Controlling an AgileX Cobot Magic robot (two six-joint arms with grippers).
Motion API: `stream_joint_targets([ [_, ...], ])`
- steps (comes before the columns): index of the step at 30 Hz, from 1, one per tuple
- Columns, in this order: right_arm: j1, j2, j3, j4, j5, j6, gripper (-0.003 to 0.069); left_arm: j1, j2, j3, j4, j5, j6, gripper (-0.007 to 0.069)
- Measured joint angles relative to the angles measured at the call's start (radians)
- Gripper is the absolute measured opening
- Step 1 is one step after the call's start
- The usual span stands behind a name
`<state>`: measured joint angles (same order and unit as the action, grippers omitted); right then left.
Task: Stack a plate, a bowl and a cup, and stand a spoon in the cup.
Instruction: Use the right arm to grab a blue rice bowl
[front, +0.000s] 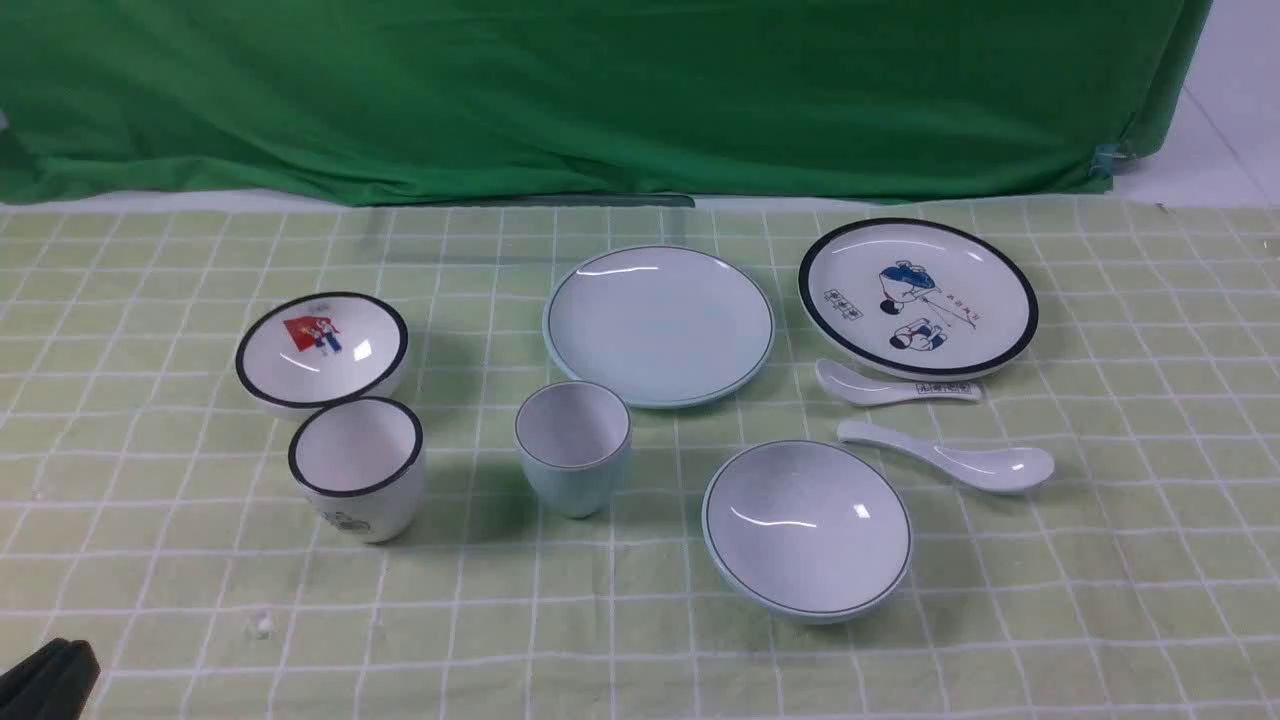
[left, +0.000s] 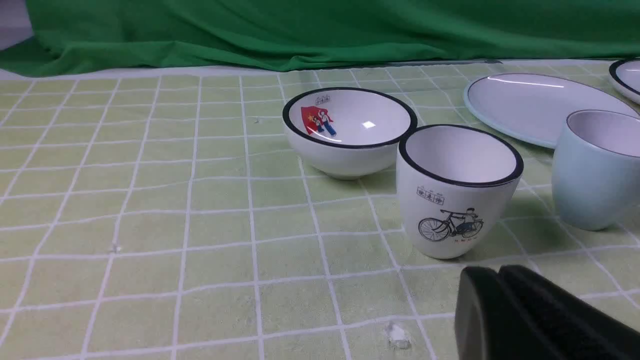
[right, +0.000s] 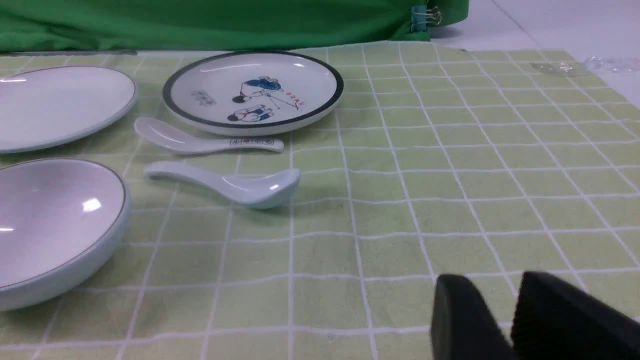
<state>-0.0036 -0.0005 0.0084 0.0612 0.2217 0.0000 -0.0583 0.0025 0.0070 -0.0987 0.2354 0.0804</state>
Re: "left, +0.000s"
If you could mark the light blue plate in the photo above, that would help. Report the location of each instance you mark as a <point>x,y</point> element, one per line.
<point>533,108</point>

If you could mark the light blue cup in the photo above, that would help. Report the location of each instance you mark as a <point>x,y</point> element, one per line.
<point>595,175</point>

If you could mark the green backdrop cloth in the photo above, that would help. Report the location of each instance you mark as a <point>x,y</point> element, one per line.
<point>73,37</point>

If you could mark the white plate with black rim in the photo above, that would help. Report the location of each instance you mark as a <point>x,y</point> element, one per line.
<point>624,76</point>

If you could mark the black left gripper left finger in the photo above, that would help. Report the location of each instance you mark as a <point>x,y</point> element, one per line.
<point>491,324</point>

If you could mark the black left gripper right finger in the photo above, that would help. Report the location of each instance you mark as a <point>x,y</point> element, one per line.
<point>578,330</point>

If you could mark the white bowl with black rim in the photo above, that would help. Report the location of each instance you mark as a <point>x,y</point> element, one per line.
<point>347,133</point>

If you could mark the light green checkered tablecloth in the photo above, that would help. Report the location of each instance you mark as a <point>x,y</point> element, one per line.
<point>161,215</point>

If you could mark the white cup with bicycle print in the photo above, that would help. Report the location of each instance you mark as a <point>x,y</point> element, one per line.
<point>453,184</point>

